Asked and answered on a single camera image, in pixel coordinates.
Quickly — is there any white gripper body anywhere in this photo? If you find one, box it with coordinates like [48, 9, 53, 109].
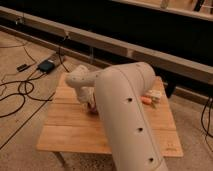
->
[77, 87, 95, 105]

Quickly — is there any dark red ceramic bowl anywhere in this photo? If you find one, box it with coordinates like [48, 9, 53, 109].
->
[87, 103, 97, 114]

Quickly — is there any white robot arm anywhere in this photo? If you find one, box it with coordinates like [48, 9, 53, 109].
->
[66, 62, 168, 171]

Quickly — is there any wooden table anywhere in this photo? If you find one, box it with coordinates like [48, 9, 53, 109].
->
[37, 73, 183, 157]

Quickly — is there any black power adapter box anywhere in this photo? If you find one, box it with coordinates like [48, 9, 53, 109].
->
[37, 60, 55, 73]

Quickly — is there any orange carrot toy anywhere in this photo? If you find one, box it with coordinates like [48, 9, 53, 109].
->
[141, 96, 156, 108]

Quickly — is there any small black device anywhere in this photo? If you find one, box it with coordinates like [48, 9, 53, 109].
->
[17, 64, 30, 72]

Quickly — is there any black floor cable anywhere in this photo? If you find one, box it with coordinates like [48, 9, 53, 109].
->
[0, 39, 68, 119]

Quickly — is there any black cable at right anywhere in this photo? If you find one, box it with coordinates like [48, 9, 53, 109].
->
[200, 96, 213, 139]

